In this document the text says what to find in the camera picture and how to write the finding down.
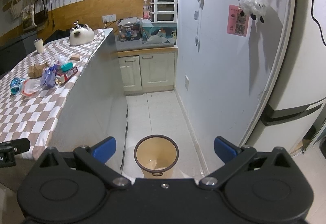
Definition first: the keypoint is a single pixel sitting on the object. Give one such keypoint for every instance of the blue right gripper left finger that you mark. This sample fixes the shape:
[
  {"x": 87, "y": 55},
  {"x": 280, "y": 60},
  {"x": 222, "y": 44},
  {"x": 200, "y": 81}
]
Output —
[{"x": 93, "y": 159}]

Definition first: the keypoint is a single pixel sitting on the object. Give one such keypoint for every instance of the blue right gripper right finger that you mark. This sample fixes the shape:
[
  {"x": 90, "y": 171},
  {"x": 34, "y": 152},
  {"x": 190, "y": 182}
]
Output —
[{"x": 235, "y": 160}]

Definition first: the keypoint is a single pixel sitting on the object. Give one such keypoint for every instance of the light blue plastic bag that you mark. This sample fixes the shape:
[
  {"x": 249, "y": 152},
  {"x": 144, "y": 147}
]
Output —
[{"x": 16, "y": 85}]

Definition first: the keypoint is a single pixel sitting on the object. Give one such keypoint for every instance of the white plastic bag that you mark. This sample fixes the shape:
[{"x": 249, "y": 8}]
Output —
[{"x": 31, "y": 87}]

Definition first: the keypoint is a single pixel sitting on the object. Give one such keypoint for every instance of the blue snack wrapper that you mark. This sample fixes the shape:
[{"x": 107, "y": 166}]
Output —
[{"x": 48, "y": 76}]

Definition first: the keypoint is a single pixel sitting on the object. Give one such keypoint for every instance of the teal round lid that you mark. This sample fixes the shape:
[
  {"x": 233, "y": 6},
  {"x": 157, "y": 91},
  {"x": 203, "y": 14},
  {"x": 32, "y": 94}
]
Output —
[{"x": 66, "y": 67}]

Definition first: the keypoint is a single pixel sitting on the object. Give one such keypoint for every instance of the beige trash bin brown rim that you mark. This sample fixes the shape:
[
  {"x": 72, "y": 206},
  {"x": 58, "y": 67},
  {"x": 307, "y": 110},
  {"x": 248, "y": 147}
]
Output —
[{"x": 157, "y": 156}]

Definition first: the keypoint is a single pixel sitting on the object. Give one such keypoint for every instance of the crumpled brown paper bag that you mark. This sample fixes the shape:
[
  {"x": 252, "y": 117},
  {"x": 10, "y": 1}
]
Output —
[{"x": 36, "y": 70}]

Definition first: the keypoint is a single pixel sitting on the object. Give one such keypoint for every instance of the red white carton box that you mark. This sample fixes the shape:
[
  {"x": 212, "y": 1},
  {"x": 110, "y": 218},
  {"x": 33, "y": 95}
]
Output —
[{"x": 62, "y": 78}]

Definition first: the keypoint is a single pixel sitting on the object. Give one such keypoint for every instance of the white cabinet with doors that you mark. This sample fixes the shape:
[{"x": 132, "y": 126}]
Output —
[{"x": 148, "y": 70}]

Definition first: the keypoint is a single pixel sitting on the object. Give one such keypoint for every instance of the crumpled white tissue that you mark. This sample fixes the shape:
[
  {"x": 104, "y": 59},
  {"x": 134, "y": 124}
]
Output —
[{"x": 61, "y": 59}]

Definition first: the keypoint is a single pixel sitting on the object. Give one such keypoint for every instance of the white refrigerator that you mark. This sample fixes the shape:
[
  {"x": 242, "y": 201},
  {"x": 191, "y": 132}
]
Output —
[{"x": 293, "y": 33}]

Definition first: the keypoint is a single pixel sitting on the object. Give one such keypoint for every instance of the white paper cup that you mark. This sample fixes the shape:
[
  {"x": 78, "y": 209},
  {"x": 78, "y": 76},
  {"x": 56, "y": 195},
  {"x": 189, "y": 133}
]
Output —
[{"x": 39, "y": 45}]

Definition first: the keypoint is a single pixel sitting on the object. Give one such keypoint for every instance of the white cat-shaped ceramic pot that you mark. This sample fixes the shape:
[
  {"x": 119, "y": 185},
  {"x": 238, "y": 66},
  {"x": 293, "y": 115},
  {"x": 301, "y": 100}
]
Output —
[{"x": 81, "y": 34}]

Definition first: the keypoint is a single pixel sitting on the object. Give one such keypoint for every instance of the hanging tote bag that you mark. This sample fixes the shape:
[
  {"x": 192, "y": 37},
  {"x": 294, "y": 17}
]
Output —
[{"x": 27, "y": 15}]

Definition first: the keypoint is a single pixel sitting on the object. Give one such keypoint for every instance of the pink card with QR codes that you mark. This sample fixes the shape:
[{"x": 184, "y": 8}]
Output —
[{"x": 237, "y": 24}]

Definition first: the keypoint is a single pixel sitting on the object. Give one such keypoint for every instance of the clear storage box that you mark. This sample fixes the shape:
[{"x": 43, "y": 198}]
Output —
[{"x": 128, "y": 29}]

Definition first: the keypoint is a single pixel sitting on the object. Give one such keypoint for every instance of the teal white box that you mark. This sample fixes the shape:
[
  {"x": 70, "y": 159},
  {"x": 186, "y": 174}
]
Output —
[{"x": 158, "y": 33}]

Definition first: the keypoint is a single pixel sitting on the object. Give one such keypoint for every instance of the white fluffy sheep plush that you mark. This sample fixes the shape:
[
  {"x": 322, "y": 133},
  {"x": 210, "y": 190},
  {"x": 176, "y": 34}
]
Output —
[{"x": 254, "y": 8}]

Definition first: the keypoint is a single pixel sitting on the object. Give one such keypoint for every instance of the pink drink bottle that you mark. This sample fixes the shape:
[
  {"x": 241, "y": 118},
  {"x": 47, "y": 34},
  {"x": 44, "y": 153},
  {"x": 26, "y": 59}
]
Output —
[{"x": 146, "y": 11}]

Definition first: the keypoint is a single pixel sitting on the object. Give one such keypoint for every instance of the white drawer organizer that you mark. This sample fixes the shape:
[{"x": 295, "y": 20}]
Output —
[{"x": 163, "y": 11}]

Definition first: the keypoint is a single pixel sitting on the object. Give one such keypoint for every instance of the white wall outlet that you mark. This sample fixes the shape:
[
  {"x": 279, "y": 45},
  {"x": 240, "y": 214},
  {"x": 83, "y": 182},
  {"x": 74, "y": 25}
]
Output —
[{"x": 109, "y": 18}]

